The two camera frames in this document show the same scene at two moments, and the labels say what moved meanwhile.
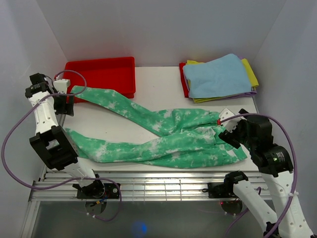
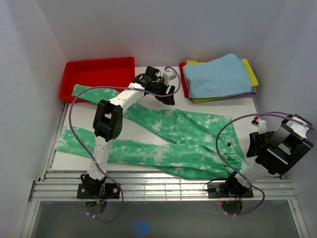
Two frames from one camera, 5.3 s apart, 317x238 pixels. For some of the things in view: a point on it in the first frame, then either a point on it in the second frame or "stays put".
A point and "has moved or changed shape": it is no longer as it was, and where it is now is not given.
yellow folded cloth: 254,83 stays put
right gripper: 230,138 -> 254,138
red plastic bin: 117,74 stays put
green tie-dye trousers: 189,139 has moved or changed shape
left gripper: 67,108 -> 169,99
